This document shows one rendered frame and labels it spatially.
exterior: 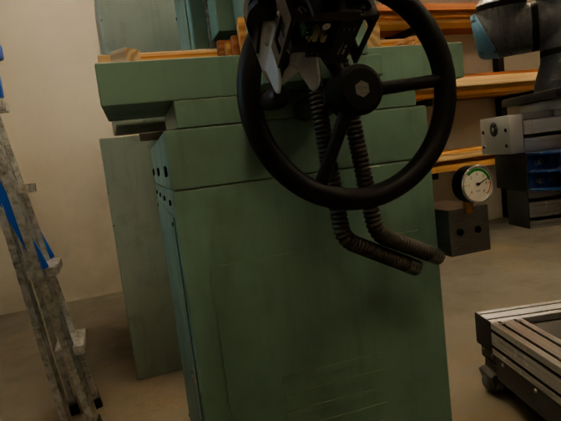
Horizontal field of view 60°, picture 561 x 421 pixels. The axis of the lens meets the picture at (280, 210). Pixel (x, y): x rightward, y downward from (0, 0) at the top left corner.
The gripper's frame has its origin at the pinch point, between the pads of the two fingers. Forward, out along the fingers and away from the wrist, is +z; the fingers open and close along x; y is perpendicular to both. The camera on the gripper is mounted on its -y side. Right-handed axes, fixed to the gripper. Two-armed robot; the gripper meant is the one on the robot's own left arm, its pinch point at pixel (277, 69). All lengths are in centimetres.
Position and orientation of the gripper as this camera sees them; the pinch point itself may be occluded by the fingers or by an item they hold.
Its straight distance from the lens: 52.1
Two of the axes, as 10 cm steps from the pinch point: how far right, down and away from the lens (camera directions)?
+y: 2.4, 8.9, -3.8
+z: -1.9, 4.3, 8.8
